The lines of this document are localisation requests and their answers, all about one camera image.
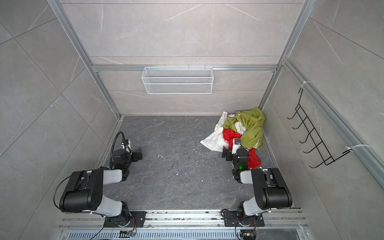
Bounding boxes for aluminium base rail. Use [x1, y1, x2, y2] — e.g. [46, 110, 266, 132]
[53, 208, 313, 240]

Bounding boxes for green zippered jacket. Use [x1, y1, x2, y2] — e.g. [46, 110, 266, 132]
[223, 108, 265, 151]

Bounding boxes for black wire hook rack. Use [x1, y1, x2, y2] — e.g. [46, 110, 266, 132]
[287, 89, 352, 169]

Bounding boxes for white cloth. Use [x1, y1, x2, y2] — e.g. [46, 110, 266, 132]
[200, 112, 242, 152]

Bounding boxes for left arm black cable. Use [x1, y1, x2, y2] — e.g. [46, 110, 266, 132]
[108, 131, 126, 169]

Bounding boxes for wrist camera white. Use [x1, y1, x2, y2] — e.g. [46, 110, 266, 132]
[232, 138, 241, 155]
[122, 139, 132, 155]

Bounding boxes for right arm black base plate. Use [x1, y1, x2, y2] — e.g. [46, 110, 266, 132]
[220, 209, 265, 227]

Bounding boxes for aluminium frame profiles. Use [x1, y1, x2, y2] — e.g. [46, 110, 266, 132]
[48, 1, 384, 186]

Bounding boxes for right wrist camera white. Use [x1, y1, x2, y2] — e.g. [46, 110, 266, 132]
[232, 138, 241, 155]

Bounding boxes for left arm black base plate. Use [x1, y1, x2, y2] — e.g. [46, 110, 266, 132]
[103, 211, 147, 228]

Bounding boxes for white wire mesh basket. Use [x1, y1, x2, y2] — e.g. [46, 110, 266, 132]
[142, 66, 214, 95]

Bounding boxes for red cloth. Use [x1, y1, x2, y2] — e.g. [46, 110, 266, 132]
[222, 129, 262, 174]

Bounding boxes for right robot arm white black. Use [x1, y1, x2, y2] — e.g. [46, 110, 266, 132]
[221, 147, 293, 227]

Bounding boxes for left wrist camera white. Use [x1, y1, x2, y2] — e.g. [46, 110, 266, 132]
[122, 139, 132, 155]

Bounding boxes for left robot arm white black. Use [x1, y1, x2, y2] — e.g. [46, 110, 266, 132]
[59, 147, 147, 228]

